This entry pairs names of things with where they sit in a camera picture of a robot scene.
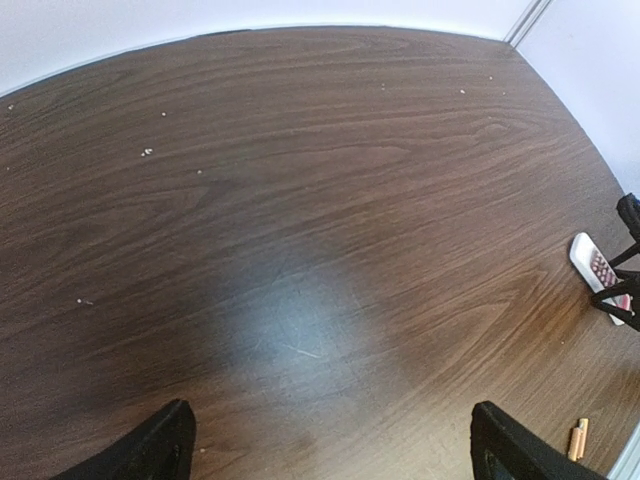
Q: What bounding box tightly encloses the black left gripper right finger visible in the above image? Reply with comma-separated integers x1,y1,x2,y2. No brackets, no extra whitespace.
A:
471,401,602,480

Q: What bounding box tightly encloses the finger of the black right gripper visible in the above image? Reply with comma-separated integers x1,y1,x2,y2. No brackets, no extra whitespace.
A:
609,193,640,266
591,280,639,331

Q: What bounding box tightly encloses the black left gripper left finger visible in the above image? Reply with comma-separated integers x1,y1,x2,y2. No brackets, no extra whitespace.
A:
55,399,195,480

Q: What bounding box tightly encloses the white remote control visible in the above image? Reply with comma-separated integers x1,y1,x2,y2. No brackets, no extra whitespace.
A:
569,232,634,327

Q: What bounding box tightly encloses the orange AA battery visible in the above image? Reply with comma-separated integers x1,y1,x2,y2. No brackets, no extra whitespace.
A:
567,427,582,462
568,418,589,462

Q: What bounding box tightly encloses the aluminium frame post right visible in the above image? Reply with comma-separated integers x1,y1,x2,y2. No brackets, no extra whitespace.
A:
504,0,552,48

